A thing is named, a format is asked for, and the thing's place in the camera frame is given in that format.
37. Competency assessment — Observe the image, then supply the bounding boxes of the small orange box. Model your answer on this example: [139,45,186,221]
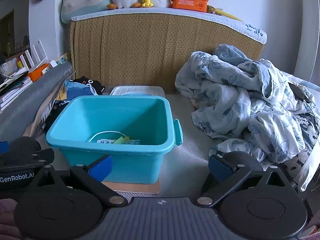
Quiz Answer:
[27,64,50,82]

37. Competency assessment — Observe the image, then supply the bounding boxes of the teal plastic storage bin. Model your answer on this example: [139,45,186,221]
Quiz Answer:
[46,95,183,184]

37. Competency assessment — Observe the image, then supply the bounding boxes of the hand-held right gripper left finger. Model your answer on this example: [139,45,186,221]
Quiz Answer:
[31,154,127,205]

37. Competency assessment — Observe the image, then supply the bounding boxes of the blue and white cloth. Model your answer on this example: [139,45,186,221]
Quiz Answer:
[64,80,98,102]

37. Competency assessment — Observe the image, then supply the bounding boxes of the yellow green small packet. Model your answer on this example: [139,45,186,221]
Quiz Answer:
[115,135,131,145]

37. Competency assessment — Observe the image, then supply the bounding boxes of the grey padded bolster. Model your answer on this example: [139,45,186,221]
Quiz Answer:
[0,62,73,143]

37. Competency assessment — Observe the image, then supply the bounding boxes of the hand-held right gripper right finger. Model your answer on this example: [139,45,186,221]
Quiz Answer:
[197,154,293,207]

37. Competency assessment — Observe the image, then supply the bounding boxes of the woven rattan mattress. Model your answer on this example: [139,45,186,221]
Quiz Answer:
[70,7,267,93]

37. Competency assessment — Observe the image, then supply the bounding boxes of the yellow striped toy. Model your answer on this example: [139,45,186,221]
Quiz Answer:
[207,5,244,22]

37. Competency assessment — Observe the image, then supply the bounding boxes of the dark patterned cloth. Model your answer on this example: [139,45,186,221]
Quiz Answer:
[285,111,320,183]

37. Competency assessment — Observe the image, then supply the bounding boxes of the white router with antennas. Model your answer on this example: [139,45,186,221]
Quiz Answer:
[17,40,49,77]

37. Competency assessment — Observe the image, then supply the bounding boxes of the brown cardboard sheet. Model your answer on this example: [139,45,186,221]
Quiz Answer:
[101,179,160,195]

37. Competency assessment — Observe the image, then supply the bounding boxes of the orange first aid box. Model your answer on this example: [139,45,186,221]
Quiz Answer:
[169,0,210,13]

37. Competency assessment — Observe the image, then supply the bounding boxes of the white plastic bin lid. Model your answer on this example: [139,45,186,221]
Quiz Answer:
[110,85,166,98]

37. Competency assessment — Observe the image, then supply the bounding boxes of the pile of black and blue clothes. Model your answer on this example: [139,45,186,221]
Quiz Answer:
[44,76,105,133]

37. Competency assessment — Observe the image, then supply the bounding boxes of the stack of books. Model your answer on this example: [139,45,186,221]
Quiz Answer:
[0,70,33,110]

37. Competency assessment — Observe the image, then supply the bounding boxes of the white medicine box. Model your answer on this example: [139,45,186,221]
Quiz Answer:
[96,138,140,145]

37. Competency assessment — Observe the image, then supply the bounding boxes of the dark wooden shelf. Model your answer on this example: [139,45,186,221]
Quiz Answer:
[0,10,30,63]

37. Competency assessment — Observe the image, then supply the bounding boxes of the blue leaf print quilt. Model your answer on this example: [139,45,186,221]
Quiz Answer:
[175,44,320,178]

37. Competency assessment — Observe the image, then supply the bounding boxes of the teal and beige cushion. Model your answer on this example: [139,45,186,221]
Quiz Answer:
[61,0,112,24]

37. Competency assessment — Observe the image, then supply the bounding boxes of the white power strip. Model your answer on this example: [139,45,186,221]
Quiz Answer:
[50,52,72,68]

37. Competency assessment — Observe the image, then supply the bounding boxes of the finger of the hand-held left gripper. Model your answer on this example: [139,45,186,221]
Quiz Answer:
[0,142,55,167]

